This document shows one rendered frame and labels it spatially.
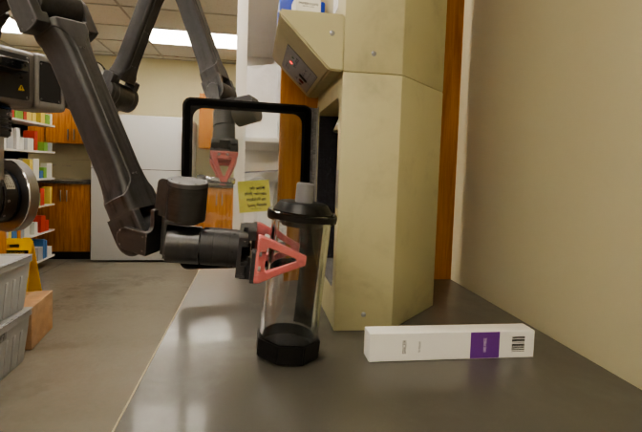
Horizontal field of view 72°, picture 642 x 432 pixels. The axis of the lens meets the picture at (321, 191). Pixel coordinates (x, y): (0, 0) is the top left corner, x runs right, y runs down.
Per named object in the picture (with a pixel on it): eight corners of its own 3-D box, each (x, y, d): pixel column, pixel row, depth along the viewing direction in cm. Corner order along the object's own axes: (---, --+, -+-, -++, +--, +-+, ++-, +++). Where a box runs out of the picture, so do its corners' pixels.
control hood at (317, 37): (317, 98, 110) (318, 57, 110) (343, 71, 78) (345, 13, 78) (271, 96, 108) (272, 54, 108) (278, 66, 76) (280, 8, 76)
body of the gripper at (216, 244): (252, 223, 73) (206, 219, 71) (252, 234, 62) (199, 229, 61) (248, 262, 73) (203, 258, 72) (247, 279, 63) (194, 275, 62)
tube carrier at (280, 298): (315, 332, 76) (330, 209, 75) (326, 361, 66) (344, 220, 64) (252, 329, 74) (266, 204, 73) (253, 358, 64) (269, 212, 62)
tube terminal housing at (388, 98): (405, 284, 116) (418, -15, 112) (462, 328, 84) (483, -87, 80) (310, 284, 113) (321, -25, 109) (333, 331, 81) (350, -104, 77)
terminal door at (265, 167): (307, 266, 111) (311, 105, 108) (179, 270, 103) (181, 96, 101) (306, 265, 111) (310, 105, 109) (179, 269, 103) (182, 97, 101)
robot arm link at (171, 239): (163, 253, 69) (155, 268, 63) (165, 210, 68) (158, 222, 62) (208, 256, 70) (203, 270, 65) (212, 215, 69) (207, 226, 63)
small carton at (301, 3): (313, 36, 92) (314, 7, 92) (320, 30, 87) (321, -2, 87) (290, 33, 91) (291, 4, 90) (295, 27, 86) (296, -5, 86)
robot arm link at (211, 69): (181, -13, 131) (156, -34, 121) (197, -24, 129) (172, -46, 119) (225, 113, 121) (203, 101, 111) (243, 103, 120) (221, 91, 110)
